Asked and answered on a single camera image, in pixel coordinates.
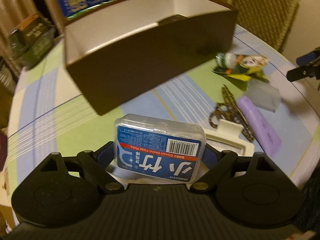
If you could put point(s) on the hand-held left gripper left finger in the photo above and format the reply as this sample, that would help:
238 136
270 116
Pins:
105 153

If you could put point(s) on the dark instant noodle bowl pack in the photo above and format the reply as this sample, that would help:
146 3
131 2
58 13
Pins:
32 37

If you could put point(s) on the small white green bottle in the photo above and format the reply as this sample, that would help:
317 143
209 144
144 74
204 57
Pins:
228 59

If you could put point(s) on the green yellow snack packet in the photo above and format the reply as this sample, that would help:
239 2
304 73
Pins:
246 68

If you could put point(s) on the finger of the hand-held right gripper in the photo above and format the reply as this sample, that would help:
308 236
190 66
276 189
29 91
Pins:
302 73
308 58

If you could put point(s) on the white hair claw clip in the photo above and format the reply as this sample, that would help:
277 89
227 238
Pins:
225 135

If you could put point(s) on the checked cloth covered desktop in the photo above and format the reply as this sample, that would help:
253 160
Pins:
62 110

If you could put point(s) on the blue dental floss pick box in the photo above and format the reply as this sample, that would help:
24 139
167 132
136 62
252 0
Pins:
155 155

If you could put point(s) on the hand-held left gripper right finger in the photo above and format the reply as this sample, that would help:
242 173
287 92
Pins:
209 156

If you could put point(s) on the beige curtain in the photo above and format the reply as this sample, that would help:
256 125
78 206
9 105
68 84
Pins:
15 0

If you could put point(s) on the clear plastic cup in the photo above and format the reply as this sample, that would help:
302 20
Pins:
262 92

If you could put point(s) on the purple plastic case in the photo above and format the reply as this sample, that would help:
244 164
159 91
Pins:
262 127

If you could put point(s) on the quilted beige chair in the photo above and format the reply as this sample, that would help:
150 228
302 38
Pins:
265 7

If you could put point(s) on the maroon box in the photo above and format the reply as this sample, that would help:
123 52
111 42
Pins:
3 145

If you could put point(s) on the brown cardboard box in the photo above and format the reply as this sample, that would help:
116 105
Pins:
150 62

